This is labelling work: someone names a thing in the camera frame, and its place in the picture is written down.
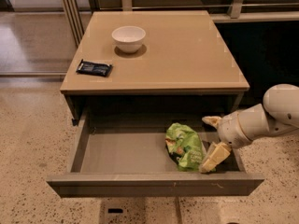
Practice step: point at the dark blue snack packet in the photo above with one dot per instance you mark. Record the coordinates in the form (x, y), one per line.
(94, 69)

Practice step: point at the metal railing frame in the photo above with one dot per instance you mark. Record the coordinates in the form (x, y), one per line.
(220, 10)

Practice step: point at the beige drawer cabinet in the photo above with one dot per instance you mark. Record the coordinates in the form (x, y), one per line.
(183, 52)

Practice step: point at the open grey top drawer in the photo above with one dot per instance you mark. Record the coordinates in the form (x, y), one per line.
(124, 155)

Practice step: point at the floor socket plate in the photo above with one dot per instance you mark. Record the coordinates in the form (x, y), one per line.
(122, 211)

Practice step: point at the white ceramic bowl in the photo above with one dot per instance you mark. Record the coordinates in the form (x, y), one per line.
(129, 39)

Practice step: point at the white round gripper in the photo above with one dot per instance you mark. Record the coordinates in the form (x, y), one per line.
(228, 130)

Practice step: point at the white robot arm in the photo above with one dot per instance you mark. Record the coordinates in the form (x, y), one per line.
(277, 115)

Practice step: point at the green rice chip bag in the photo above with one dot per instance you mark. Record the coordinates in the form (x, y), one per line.
(185, 147)

